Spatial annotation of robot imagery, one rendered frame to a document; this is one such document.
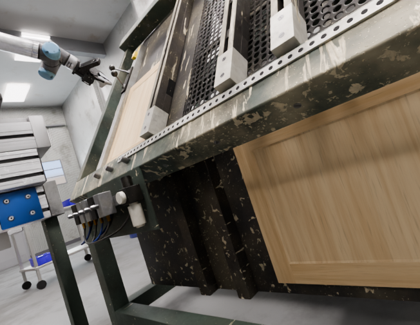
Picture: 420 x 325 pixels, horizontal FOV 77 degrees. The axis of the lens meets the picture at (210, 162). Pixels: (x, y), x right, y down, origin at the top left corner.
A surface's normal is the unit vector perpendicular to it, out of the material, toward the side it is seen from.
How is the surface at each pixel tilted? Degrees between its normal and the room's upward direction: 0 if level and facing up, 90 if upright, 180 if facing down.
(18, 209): 90
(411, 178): 90
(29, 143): 90
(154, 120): 90
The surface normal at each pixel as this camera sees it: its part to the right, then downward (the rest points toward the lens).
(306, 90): -0.11, 0.88
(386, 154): -0.64, 0.17
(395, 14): -0.71, -0.40
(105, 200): 0.70, -0.27
